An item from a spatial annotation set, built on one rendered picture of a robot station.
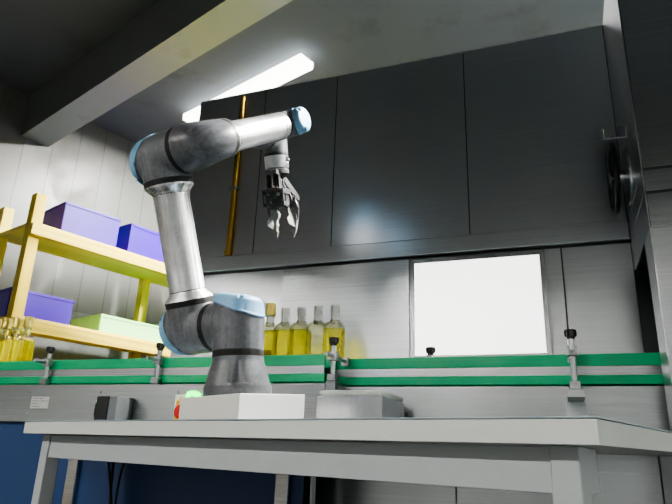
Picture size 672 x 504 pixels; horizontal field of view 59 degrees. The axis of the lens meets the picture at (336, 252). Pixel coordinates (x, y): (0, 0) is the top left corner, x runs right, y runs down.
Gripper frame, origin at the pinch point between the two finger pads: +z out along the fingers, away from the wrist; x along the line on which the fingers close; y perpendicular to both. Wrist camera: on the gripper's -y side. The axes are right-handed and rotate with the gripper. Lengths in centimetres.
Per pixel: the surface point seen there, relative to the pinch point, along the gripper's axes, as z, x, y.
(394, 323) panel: 32.1, 28.2, -18.1
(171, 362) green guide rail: 38, -39, 11
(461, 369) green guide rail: 43, 52, 3
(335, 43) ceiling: -122, -37, -183
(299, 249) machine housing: 5.1, -8.1, -29.3
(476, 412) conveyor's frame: 53, 56, 9
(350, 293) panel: 21.7, 12.5, -22.0
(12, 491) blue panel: 77, -95, 24
